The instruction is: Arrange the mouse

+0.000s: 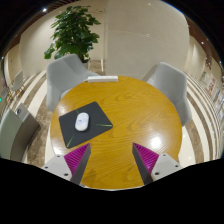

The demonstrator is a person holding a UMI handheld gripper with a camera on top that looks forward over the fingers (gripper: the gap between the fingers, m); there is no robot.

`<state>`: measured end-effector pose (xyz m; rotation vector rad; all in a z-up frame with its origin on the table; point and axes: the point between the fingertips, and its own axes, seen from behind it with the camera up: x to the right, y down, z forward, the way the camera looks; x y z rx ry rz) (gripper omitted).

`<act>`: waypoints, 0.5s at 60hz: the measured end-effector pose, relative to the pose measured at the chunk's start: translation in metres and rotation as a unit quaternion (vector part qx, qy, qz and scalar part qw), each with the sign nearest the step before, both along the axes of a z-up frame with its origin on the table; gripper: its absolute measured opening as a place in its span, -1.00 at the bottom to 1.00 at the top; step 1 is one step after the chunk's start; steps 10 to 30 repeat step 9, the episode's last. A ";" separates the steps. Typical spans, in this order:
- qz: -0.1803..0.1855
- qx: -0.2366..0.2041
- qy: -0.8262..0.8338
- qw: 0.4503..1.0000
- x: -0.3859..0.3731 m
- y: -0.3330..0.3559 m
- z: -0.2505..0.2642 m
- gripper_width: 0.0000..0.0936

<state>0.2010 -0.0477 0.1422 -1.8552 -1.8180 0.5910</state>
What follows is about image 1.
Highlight grey-green armchair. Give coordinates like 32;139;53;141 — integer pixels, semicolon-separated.
0;114;22;160

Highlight grey shell chair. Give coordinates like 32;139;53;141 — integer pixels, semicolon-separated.
142;61;193;128
45;54;100;113

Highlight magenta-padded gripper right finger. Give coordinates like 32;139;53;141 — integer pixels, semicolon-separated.
131;142;185;186

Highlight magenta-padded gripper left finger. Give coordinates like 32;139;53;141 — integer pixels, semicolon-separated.
40;142;93;186

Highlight white power strip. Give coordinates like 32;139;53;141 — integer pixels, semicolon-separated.
87;75;119;83

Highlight green potted plant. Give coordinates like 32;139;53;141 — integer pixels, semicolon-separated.
43;5;102;64

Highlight black mouse pad green streaks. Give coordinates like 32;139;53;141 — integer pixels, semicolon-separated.
58;101;114;149

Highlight white cartoon-print computer mouse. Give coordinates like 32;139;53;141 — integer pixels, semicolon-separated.
74;112;91;132

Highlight small light grey chair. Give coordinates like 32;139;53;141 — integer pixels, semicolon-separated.
10;69;25;93

